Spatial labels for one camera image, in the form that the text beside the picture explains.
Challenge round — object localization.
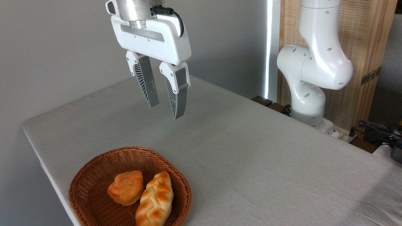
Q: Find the black cable bundle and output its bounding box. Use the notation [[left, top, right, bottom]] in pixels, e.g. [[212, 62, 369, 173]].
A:
[[349, 120, 402, 148]]

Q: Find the white vertical light post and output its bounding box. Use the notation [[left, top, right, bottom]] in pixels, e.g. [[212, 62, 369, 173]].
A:
[[264, 0, 281, 103]]

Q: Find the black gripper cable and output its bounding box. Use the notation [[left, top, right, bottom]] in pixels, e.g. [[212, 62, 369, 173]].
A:
[[151, 6, 185, 38]]

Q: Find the wooden bamboo folding screen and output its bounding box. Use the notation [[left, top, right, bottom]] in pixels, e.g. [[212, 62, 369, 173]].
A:
[[278, 0, 398, 139]]

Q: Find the round orange bread bun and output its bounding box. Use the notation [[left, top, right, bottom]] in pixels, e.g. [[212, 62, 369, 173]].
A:
[[107, 170, 144, 206]]

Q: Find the brown wicker basket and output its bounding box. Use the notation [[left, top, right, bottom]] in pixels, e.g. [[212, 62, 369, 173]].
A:
[[68, 146, 192, 226]]

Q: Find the brass screen hinge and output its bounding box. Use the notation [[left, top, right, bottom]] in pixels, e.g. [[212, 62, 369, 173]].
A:
[[361, 67, 381, 86]]

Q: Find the grey tablecloth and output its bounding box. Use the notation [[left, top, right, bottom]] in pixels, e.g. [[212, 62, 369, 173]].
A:
[[21, 67, 402, 226]]

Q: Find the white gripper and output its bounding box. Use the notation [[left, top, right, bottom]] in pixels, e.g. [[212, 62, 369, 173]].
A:
[[111, 13, 192, 120]]

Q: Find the long braided bread loaf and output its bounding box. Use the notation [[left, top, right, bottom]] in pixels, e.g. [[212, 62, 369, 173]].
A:
[[135, 170, 174, 226]]

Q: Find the dark brown wooden block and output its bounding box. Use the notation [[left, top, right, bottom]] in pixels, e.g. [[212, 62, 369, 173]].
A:
[[267, 102, 288, 115], [251, 96, 273, 107]]

